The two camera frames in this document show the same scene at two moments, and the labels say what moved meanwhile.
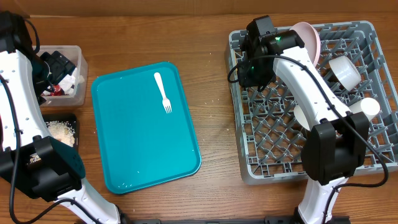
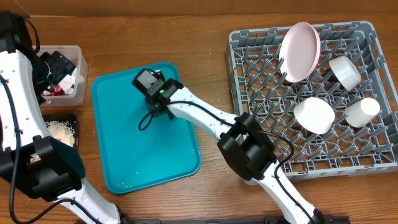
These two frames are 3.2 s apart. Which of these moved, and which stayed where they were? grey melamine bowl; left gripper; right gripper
Moved: right gripper
Stayed: grey melamine bowl; left gripper
